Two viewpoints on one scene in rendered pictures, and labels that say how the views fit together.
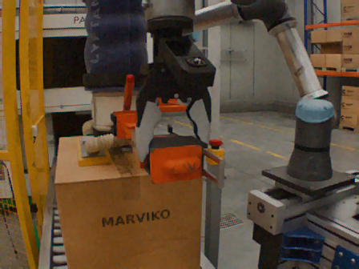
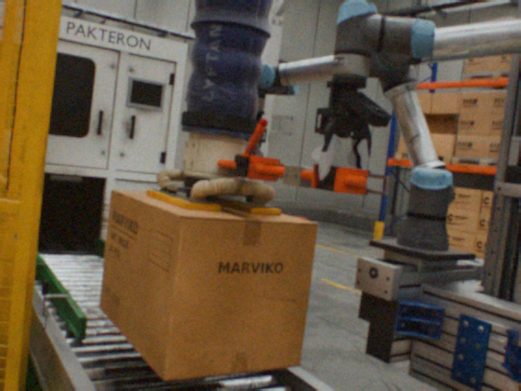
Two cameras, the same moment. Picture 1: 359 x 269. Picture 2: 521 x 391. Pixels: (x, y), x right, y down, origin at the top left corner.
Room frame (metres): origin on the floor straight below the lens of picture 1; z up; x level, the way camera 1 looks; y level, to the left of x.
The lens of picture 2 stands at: (-0.59, 0.37, 1.23)
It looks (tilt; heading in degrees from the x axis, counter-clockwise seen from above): 3 degrees down; 349
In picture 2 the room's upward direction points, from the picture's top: 7 degrees clockwise
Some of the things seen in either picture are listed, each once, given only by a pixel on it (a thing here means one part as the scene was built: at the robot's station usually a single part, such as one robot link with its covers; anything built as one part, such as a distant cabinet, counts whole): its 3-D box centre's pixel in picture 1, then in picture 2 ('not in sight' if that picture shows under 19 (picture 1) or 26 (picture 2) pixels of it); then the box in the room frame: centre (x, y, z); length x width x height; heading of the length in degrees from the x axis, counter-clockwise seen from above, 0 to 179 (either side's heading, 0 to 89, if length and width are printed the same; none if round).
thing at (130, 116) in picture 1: (131, 123); (256, 168); (0.78, 0.13, 1.21); 0.10 x 0.08 x 0.06; 109
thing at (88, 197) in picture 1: (118, 202); (197, 270); (1.02, 0.23, 0.88); 0.60 x 0.40 x 0.40; 21
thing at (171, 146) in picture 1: (167, 157); (339, 179); (0.45, 0.02, 1.21); 0.08 x 0.07 x 0.05; 19
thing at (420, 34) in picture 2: not in sight; (403, 39); (0.46, -0.09, 1.51); 0.11 x 0.11 x 0.08; 75
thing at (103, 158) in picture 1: (91, 145); (180, 195); (0.98, 0.30, 1.11); 0.34 x 0.10 x 0.05; 19
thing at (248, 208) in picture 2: not in sight; (239, 199); (1.05, 0.12, 1.11); 0.34 x 0.10 x 0.05; 19
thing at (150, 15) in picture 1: (168, 10); (349, 69); (0.47, 0.02, 1.44); 0.08 x 0.08 x 0.05
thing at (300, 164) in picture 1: (310, 158); (424, 230); (0.88, -0.41, 1.09); 0.15 x 0.15 x 0.10
